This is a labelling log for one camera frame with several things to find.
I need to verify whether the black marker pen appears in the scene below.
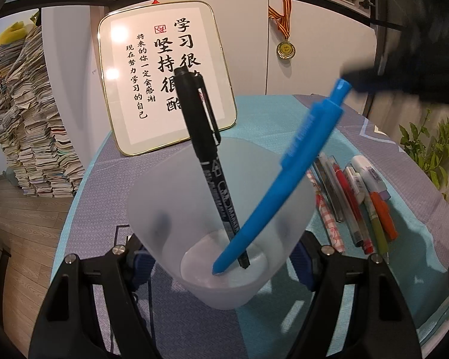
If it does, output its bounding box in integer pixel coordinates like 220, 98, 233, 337
174, 66, 251, 269

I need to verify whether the blue ballpoint pen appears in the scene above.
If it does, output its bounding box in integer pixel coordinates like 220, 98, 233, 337
212, 78, 353, 275

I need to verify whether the white cabinet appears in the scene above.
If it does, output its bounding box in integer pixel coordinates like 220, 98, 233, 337
41, 0, 375, 120

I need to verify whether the red gel pen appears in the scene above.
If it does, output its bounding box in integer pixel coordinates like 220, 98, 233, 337
331, 155, 375, 255

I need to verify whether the tall stack of papers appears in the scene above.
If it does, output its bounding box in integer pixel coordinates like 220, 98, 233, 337
0, 26, 86, 198

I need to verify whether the pink patterned pen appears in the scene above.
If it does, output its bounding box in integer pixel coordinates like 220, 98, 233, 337
307, 170, 345, 254

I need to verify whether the frosted plastic pen cup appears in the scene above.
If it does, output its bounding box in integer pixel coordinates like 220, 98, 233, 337
126, 136, 317, 310

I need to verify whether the green pen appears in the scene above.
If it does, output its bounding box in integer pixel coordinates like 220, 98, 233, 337
361, 191, 390, 255

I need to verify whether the gold medal with striped ribbon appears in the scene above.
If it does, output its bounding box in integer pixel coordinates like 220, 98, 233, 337
267, 0, 296, 60

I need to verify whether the clear grey pen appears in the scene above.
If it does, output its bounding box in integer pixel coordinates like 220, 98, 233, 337
314, 153, 345, 222

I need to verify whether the white eraser with grey tip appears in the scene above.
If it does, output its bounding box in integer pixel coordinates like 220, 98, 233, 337
343, 166, 368, 196

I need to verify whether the yellow plush toy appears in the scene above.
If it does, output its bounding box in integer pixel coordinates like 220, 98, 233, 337
0, 9, 42, 57

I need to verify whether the gold framed calligraphy plaque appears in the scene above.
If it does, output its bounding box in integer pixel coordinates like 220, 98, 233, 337
98, 1, 237, 156

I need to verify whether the green potted plant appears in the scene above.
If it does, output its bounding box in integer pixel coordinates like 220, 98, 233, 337
398, 108, 449, 210

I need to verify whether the white correction tape purple cap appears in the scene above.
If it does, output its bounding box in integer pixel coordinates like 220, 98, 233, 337
351, 155, 392, 200

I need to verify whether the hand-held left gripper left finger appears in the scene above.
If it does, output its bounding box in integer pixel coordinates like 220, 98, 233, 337
28, 234, 161, 359

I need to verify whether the orange highlighter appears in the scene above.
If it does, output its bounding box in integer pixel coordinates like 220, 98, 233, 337
370, 191, 398, 241

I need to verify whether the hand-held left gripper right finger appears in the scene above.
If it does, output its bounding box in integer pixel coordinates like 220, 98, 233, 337
284, 232, 423, 359

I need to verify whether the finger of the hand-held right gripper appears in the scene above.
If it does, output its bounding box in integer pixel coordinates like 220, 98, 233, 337
340, 63, 449, 94

